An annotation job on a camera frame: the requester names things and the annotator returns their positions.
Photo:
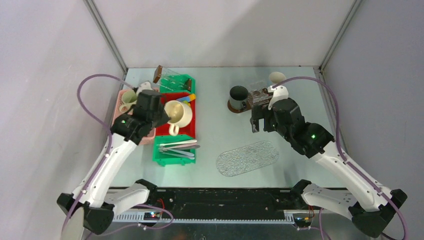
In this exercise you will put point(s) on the green mug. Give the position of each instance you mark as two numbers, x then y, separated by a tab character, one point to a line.
128	99

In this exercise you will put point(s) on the pink perforated basket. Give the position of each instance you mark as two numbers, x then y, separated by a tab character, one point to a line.
149	138

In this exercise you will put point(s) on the brown wooden oval tray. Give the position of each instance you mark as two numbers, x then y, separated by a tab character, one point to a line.
242	106

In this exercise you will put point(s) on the light blue mug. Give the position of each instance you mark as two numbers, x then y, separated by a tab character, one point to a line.
276	77

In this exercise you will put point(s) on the cream mug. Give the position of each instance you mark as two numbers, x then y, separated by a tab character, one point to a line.
180	116

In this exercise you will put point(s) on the black mug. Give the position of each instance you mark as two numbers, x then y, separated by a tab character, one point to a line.
237	94

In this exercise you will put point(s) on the green bin at back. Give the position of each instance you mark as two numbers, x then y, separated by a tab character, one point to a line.
177	83

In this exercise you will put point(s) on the green bin with toothbrushes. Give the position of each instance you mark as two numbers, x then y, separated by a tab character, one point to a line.
163	159

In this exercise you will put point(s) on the red plastic bin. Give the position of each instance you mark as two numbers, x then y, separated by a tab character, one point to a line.
190	128

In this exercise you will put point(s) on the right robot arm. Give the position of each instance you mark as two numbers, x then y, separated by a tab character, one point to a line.
368	204

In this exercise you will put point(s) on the clear textured oval tray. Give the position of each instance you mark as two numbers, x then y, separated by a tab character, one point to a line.
247	158

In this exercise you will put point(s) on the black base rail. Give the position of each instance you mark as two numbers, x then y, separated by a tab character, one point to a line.
245	204

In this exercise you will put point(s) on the clear acrylic holder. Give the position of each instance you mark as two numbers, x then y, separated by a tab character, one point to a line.
258	93

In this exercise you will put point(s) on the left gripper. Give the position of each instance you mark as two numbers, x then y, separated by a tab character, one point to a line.
165	117

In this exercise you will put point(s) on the white toothbrush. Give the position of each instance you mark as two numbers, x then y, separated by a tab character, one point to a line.
191	141

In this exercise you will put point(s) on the clear holder with brown ends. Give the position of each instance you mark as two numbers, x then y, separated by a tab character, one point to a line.
162	71

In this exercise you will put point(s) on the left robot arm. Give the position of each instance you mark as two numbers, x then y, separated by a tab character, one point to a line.
124	136

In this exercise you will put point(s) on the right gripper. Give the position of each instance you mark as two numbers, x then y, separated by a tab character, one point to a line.
259	112

